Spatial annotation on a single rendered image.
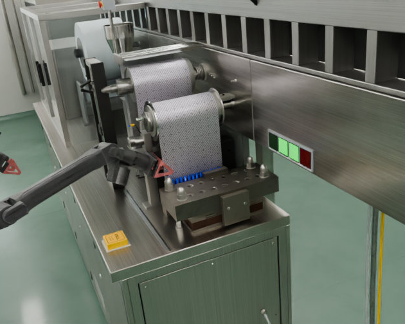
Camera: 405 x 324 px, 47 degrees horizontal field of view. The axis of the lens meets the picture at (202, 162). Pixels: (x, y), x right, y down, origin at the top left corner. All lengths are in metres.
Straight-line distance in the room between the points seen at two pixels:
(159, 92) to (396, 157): 1.02
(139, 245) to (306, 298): 1.37
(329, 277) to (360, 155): 1.74
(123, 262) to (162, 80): 0.74
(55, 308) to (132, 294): 1.43
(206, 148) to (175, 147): 0.12
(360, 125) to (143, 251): 0.80
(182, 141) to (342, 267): 1.61
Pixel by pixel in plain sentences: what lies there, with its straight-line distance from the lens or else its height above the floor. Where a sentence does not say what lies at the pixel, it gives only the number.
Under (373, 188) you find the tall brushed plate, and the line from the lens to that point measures 1.25.
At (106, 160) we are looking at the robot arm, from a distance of 1.56.
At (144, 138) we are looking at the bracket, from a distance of 1.72.
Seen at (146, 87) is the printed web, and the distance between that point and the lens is 1.85.
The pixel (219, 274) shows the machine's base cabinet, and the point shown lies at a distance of 1.68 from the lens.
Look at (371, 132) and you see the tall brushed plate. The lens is 1.20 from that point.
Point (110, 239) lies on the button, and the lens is 1.63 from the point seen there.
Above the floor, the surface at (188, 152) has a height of 1.12.
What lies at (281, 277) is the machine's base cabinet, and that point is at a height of 0.64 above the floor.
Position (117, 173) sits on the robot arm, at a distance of 1.61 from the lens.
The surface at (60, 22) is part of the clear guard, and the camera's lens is 2.56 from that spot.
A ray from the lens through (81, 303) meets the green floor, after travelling 2.94.
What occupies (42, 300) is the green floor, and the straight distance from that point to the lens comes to 3.06.
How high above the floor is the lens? 1.74
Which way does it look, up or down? 23 degrees down
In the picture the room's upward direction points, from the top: 6 degrees counter-clockwise
